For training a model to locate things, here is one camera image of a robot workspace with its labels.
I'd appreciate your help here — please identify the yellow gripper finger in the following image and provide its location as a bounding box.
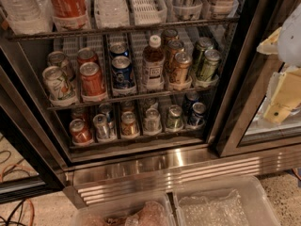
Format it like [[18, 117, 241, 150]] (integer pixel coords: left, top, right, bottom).
[[263, 66, 301, 124], [257, 27, 281, 55]]

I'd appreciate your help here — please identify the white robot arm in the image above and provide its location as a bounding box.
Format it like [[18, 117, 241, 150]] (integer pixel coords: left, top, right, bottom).
[[257, 5, 301, 124]]

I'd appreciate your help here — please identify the fridge glass door right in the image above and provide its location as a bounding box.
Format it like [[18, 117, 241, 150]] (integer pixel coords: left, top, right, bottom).
[[214, 0, 301, 157]]

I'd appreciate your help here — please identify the green can middle front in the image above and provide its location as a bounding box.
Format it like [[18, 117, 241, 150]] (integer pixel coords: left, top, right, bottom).
[[197, 49, 221, 82]]

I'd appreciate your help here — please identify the green can middle rear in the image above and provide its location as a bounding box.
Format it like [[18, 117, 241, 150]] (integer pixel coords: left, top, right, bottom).
[[192, 37, 214, 72]]

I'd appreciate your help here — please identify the blue can bottom front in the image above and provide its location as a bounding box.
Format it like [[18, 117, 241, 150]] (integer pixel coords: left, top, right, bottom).
[[188, 102, 206, 126]]

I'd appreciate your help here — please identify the orange can middle front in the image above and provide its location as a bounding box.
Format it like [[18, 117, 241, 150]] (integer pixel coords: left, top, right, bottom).
[[169, 52, 192, 84]]

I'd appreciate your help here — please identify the orange can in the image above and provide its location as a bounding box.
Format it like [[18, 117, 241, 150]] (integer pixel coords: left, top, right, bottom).
[[169, 52, 192, 84], [161, 28, 179, 46], [165, 40, 185, 73]]

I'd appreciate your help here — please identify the blue can bottom rear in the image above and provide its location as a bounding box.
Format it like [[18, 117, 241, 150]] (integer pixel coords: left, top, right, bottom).
[[182, 91, 199, 116]]

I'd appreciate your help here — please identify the orange can middle rear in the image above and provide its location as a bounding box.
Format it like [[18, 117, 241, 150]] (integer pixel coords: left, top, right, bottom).
[[161, 28, 179, 46]]

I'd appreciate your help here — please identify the green can bottom shelf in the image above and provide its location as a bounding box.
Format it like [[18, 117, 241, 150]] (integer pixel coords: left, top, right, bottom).
[[166, 105, 183, 131]]

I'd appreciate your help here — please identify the white empty shelf tray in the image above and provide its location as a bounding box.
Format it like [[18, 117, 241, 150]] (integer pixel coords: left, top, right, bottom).
[[130, 0, 167, 25]]

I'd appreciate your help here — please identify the silver white can bottom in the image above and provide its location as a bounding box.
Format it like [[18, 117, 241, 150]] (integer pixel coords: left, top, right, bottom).
[[144, 108, 161, 132]]

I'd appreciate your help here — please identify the blue pepsi can front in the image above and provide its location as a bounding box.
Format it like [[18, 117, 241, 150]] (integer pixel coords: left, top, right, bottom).
[[112, 56, 134, 89]]

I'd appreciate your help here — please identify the blue pepsi can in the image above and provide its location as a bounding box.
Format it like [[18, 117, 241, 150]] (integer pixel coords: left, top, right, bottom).
[[112, 56, 134, 89], [109, 42, 129, 58]]

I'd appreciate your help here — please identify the blue pepsi can rear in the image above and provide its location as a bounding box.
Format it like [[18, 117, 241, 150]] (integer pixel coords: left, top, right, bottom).
[[109, 42, 129, 58]]

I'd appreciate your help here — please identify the gold can bottom front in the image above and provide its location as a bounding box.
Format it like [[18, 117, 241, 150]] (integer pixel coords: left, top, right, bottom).
[[121, 111, 138, 136]]

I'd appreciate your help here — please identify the red coke can front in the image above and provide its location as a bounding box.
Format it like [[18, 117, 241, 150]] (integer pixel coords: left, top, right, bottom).
[[80, 62, 106, 96]]

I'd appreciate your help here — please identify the red coke can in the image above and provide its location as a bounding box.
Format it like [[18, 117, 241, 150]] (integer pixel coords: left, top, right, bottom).
[[80, 62, 106, 96], [77, 47, 99, 65]]

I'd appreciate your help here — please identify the red coke can rear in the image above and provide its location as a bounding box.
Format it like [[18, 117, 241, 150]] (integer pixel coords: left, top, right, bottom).
[[77, 47, 99, 65]]

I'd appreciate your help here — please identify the silver can bottom front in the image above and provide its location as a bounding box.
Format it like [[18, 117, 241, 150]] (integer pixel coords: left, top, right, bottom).
[[93, 114, 110, 139]]

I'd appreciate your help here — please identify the red can bottom front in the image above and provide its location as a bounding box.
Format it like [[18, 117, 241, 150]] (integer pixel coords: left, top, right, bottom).
[[69, 119, 92, 143]]

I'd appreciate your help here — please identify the white can middle rear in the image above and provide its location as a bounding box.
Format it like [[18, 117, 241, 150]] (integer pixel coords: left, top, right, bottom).
[[47, 51, 75, 81]]

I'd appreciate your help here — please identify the white 7up can front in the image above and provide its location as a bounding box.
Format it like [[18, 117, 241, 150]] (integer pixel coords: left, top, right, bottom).
[[42, 66, 74, 101]]

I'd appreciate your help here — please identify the right clear plastic bin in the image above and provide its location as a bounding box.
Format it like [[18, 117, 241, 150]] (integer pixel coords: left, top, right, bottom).
[[173, 176, 281, 226]]

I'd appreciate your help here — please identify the clear plastic bin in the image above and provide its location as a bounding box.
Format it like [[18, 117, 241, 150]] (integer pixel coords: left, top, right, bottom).
[[173, 176, 281, 226], [70, 192, 176, 226]]

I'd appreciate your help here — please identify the tea bottle white cap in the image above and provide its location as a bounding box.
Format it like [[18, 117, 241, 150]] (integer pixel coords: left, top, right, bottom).
[[142, 35, 165, 88]]

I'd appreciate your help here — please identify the clear water bottle centre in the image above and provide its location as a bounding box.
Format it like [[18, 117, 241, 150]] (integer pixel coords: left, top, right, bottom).
[[94, 0, 130, 28]]

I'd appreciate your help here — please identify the clear water bottle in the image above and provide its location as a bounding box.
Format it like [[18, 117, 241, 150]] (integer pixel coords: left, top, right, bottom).
[[94, 0, 130, 28], [0, 0, 53, 35]]

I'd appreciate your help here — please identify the left clear plastic bin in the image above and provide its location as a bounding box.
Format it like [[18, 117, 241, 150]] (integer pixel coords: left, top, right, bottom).
[[70, 192, 176, 226]]

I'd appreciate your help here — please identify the red coke bottle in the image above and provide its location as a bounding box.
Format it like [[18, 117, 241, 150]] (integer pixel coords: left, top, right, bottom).
[[51, 0, 86, 19]]

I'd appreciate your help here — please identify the clear water bottle left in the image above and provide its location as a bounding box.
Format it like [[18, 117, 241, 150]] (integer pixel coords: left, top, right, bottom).
[[0, 0, 53, 35]]

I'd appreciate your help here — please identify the orange cable on floor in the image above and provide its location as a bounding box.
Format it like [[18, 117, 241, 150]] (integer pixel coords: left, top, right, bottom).
[[0, 148, 36, 226]]

